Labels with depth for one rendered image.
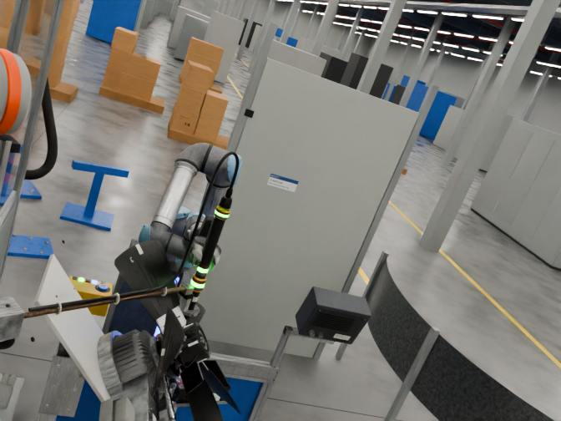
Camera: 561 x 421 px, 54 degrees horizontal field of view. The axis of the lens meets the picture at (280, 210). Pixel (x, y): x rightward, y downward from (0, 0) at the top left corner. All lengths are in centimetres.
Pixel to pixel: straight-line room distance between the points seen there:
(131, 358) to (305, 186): 223
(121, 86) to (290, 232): 756
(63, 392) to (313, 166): 237
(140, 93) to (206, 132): 207
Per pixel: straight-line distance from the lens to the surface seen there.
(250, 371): 244
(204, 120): 927
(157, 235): 199
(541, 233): 1158
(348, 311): 232
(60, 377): 173
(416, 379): 341
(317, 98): 354
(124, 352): 172
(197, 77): 915
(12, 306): 142
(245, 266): 382
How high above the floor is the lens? 216
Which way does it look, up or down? 17 degrees down
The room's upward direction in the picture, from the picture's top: 21 degrees clockwise
